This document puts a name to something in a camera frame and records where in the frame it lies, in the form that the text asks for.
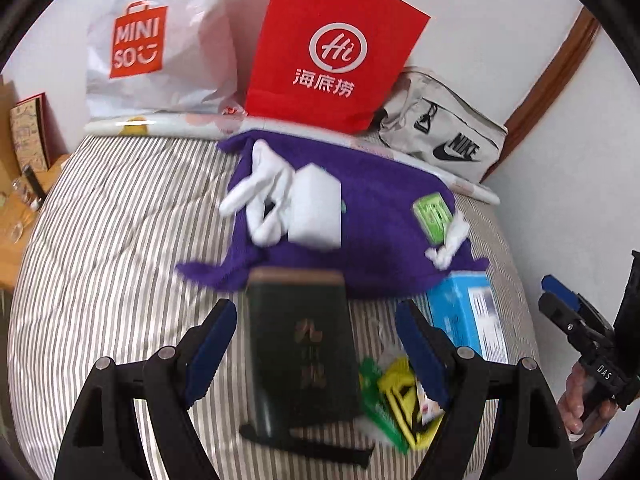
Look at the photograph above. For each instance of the red paper bag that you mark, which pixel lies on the red paper bag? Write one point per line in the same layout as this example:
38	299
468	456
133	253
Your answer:
330	60

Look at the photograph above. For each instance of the patterned snack packet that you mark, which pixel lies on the patterned snack packet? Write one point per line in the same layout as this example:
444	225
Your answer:
430	407

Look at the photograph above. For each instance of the rolled paper poster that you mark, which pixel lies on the rolled paper poster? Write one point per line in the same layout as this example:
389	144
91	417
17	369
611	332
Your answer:
165	127

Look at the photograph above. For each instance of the white plastic shopping bag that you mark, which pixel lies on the white plastic shopping bag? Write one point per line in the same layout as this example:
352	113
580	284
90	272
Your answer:
175	60

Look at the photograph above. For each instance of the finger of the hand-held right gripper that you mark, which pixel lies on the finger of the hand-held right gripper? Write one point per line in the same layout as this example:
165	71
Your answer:
562	290
565	320

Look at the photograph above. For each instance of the wooden nightstand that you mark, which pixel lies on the wooden nightstand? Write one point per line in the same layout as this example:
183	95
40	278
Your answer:
15	260

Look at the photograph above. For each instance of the clear glass item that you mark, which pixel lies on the clear glass item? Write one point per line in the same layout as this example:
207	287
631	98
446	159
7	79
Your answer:
17	231

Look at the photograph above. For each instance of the small green tissue packet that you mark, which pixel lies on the small green tissue packet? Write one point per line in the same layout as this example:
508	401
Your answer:
432	215

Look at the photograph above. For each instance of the yellow black item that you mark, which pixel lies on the yellow black item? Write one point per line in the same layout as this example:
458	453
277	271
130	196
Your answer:
400	390

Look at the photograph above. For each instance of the blue tissue pack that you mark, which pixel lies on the blue tissue pack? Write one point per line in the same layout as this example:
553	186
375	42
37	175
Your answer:
465	315

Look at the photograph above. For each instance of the white glove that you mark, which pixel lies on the white glove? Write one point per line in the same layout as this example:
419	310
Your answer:
260	185

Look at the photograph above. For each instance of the brown wooden door frame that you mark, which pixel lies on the brown wooden door frame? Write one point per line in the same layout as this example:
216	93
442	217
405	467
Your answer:
550	85

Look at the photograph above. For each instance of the small black bottle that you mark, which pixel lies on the small black bottle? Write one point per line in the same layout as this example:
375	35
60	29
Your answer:
31	180

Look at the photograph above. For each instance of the white box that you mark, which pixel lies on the white box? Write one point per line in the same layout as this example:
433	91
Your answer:
315	210

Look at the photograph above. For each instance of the purple towel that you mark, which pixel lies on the purple towel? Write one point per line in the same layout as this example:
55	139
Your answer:
380	220

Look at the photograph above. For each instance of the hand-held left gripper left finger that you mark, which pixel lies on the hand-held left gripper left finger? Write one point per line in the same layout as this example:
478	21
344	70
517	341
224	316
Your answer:
212	355

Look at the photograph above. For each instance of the white tissue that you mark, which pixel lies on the white tissue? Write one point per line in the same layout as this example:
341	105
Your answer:
450	240

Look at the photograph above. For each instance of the grey waist bag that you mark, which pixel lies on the grey waist bag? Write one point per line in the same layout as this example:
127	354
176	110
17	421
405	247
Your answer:
445	135

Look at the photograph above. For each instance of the person's right hand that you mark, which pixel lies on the person's right hand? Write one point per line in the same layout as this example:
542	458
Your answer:
575	405

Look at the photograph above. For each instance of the green fruit packet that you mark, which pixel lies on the green fruit packet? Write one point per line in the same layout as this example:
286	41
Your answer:
380	410

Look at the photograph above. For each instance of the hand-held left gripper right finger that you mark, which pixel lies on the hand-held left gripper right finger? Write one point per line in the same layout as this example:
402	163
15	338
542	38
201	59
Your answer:
425	355

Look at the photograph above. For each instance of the dark green tin box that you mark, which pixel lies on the dark green tin box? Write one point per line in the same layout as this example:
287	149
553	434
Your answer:
300	350

